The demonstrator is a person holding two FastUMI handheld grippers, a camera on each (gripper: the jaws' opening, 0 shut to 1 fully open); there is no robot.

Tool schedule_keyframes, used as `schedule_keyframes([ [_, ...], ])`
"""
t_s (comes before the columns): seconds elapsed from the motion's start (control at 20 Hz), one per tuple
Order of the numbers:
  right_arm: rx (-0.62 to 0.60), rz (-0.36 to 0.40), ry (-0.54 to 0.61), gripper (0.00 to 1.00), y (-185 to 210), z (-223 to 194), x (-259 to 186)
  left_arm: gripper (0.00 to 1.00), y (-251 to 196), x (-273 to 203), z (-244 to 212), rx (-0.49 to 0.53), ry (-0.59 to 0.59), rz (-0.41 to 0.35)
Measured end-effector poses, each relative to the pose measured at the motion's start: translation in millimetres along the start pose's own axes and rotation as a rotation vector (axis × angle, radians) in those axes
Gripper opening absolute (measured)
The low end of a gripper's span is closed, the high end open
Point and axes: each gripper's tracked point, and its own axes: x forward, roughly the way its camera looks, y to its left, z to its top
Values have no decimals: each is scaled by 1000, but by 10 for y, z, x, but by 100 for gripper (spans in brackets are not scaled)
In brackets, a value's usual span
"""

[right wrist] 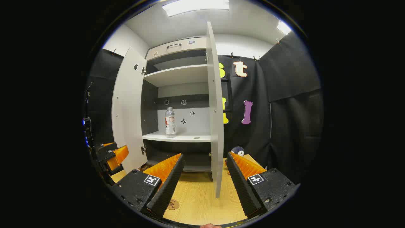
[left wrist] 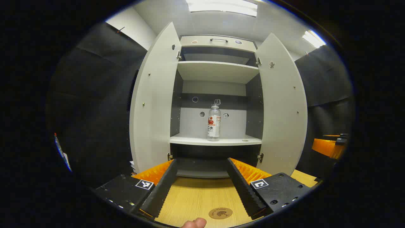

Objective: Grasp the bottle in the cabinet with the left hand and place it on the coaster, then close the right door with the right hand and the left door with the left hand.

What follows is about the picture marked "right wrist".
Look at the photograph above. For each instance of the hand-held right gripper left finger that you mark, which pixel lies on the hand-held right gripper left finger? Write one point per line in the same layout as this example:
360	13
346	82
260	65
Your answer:
169	186

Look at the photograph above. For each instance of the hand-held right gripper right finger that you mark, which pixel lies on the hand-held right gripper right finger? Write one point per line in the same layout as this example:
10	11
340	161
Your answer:
240	186

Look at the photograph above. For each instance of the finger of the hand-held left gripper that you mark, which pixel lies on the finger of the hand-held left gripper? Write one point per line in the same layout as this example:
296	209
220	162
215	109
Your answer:
118	156
106	153

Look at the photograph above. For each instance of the round wooden coaster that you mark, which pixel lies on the round wooden coaster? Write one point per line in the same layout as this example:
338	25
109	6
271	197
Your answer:
174	205

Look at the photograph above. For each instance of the white cabinet door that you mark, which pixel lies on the white cabinet door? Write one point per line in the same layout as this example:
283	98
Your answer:
126	110
215	110

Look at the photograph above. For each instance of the clear plastic bottle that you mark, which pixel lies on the clear plastic bottle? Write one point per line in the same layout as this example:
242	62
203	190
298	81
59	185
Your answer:
170	125

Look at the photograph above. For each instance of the white cabinet shelf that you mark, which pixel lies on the white cabinet shelf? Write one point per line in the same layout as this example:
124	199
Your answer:
186	136
180	74

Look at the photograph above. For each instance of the white cabinet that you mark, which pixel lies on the white cabinet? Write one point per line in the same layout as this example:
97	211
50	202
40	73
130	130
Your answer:
202	122

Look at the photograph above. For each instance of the white cabinet drawer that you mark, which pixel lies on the white cabinet drawer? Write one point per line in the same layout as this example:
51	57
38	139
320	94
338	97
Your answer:
196	47

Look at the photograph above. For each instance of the penguin plush toy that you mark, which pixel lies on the penguin plush toy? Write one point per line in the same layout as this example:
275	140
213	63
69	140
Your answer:
237	150

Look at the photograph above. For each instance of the black backdrop cloth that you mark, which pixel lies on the black backdrop cloth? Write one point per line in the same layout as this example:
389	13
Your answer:
284	110

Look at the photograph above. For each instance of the small ceiling light panel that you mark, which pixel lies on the small ceiling light panel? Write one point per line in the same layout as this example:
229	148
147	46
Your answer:
283	27

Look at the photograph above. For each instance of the large ceiling light panel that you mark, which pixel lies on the large ceiling light panel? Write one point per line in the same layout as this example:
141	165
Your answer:
196	6

